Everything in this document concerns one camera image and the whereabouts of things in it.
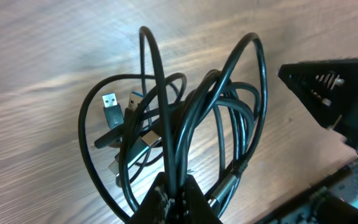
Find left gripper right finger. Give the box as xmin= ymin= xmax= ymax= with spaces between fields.
xmin=178 ymin=175 xmax=222 ymax=224

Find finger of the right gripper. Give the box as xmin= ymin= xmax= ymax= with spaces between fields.
xmin=278 ymin=58 xmax=358 ymax=146

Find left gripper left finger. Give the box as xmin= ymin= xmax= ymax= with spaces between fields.
xmin=127 ymin=172 xmax=170 ymax=224

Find black braided cable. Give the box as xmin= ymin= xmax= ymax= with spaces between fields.
xmin=172 ymin=32 xmax=269 ymax=218

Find black USB cable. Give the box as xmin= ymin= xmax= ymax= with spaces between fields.
xmin=78 ymin=26 xmax=188 ymax=223

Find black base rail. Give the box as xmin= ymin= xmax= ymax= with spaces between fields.
xmin=255 ymin=159 xmax=358 ymax=224

